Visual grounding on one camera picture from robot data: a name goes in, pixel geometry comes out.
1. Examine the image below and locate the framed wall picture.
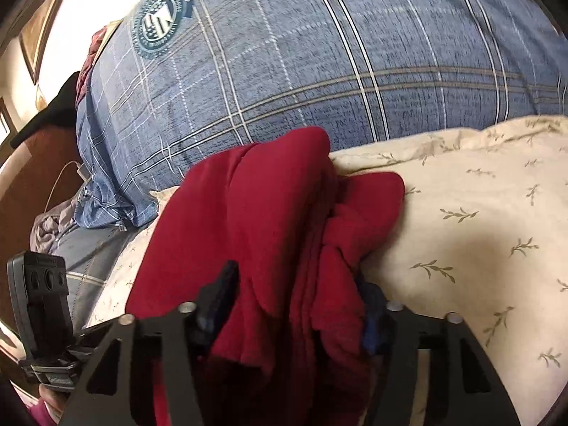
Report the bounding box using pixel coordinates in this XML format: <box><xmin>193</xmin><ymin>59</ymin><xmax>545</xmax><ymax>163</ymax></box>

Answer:
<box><xmin>18</xmin><ymin>0</ymin><xmax>62</xmax><ymax>85</ymax></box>

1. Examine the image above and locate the black cloth on headboard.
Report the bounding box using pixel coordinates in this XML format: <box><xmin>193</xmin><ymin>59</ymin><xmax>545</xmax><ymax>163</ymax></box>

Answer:
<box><xmin>10</xmin><ymin>71</ymin><xmax>79</xmax><ymax>150</ymax></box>

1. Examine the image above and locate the person's left hand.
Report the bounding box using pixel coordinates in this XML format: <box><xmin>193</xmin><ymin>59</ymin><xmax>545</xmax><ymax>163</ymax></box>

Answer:
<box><xmin>38</xmin><ymin>384</ymin><xmax>69</xmax><ymax>424</ymax></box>

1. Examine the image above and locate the dark red patterned cloth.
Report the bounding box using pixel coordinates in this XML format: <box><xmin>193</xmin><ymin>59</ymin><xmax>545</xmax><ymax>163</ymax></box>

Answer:
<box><xmin>75</xmin><ymin>26</ymin><xmax>109</xmax><ymax>107</ymax></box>

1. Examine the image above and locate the dark red knit garment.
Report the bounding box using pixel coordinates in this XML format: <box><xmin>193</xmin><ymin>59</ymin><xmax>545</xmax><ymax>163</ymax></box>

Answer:
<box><xmin>126</xmin><ymin>127</ymin><xmax>404</xmax><ymax>425</ymax></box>

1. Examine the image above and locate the grey crumpled cloth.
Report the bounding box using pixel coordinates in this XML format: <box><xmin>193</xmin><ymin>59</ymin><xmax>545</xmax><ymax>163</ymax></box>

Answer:
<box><xmin>30</xmin><ymin>197</ymin><xmax>77</xmax><ymax>253</ymax></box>

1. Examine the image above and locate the white charger cable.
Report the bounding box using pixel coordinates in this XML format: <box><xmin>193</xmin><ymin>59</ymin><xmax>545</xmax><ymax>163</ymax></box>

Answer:
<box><xmin>43</xmin><ymin>159</ymin><xmax>93</xmax><ymax>214</ymax></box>

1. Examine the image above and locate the wooden headboard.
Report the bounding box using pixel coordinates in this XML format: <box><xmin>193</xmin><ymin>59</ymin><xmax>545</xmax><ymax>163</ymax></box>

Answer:
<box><xmin>0</xmin><ymin>126</ymin><xmax>82</xmax><ymax>328</ymax></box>

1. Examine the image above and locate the blue plaid pillow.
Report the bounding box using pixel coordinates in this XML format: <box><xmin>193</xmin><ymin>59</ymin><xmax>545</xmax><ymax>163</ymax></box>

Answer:
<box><xmin>74</xmin><ymin>0</ymin><xmax>567</xmax><ymax>228</ymax></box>

